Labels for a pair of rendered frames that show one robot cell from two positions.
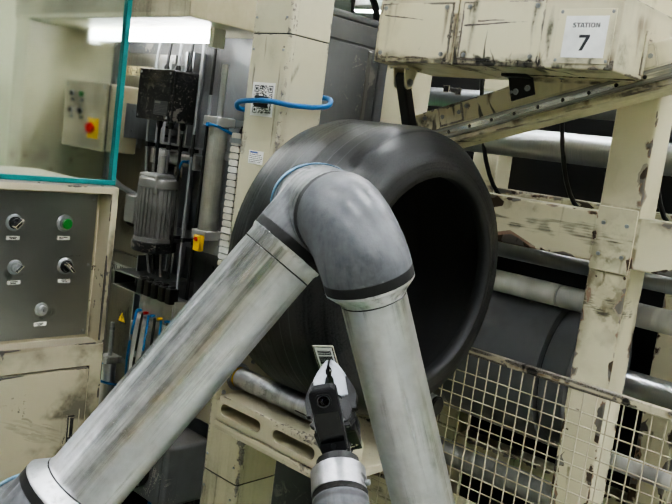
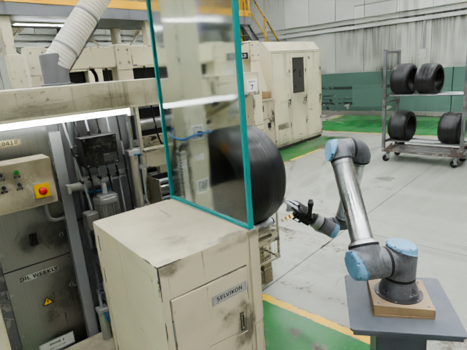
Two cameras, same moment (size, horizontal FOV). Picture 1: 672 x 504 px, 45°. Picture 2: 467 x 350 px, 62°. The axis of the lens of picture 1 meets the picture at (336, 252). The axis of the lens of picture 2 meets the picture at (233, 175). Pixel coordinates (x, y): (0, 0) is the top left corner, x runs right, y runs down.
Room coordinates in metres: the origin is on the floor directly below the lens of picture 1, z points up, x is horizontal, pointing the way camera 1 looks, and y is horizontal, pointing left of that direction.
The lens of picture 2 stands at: (1.34, 2.16, 1.81)
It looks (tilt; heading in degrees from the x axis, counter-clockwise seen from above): 15 degrees down; 280
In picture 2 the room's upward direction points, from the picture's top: 5 degrees counter-clockwise
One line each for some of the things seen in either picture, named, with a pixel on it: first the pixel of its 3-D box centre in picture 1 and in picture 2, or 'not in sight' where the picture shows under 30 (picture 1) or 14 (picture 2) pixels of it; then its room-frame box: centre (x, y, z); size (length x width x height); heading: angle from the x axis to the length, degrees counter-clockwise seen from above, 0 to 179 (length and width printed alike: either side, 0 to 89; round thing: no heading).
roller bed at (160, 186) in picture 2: not in sight; (169, 196); (2.17, -0.13, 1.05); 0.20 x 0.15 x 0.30; 47
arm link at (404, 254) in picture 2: not in sight; (399, 258); (0.87, 0.30, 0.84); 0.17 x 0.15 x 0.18; 20
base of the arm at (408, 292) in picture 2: not in sight; (399, 282); (0.87, 0.30, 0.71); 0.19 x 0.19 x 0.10
